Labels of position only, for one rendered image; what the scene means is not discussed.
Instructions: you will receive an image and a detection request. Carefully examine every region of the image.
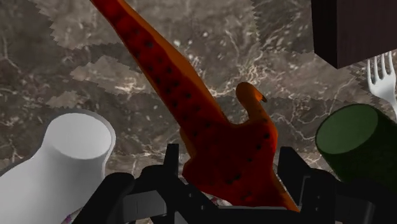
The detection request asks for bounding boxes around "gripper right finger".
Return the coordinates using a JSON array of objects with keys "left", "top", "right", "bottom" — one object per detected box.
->
[{"left": 277, "top": 146, "right": 397, "bottom": 224}]

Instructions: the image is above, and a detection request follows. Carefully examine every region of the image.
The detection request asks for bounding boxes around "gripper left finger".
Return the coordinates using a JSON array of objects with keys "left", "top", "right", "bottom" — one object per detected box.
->
[{"left": 73, "top": 143, "right": 199, "bottom": 224}]

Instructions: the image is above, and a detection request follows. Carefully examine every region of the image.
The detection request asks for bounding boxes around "dark green cylinder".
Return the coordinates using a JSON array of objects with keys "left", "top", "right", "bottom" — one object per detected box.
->
[{"left": 315, "top": 103, "right": 397, "bottom": 193}]

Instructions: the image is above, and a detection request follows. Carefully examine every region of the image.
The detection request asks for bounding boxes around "orange spotted toy figure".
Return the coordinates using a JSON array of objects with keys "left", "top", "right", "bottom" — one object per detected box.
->
[{"left": 90, "top": 0, "right": 300, "bottom": 213}]

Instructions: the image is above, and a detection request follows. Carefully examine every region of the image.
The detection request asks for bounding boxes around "white vase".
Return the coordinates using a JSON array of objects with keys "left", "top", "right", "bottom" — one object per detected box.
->
[{"left": 0, "top": 109, "right": 117, "bottom": 224}]

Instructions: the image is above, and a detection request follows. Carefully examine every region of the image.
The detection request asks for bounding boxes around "white plastic fork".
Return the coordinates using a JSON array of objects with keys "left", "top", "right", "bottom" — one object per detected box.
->
[{"left": 366, "top": 51, "right": 397, "bottom": 120}]

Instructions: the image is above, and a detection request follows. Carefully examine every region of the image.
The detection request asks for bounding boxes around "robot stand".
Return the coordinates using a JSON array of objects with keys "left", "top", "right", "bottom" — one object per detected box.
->
[{"left": 310, "top": 0, "right": 397, "bottom": 69}]

